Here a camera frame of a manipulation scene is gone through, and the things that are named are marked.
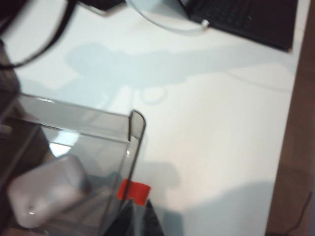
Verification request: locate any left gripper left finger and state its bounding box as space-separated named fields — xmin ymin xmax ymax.
xmin=103 ymin=199 xmax=136 ymax=236

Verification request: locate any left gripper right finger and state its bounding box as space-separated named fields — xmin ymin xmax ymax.
xmin=144 ymin=199 xmax=165 ymax=236

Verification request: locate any white earphone charging case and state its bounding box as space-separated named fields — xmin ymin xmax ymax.
xmin=7 ymin=154 xmax=92 ymax=229

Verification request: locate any clear plastic container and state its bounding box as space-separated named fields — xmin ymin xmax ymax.
xmin=0 ymin=93 xmax=151 ymax=236

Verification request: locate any black laptop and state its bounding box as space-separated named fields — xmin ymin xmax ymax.
xmin=178 ymin=0 xmax=300 ymax=53

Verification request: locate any white laptop cable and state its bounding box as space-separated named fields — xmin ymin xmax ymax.
xmin=126 ymin=0 xmax=212 ymax=32

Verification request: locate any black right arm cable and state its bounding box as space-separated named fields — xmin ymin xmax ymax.
xmin=0 ymin=0 xmax=77 ymax=69

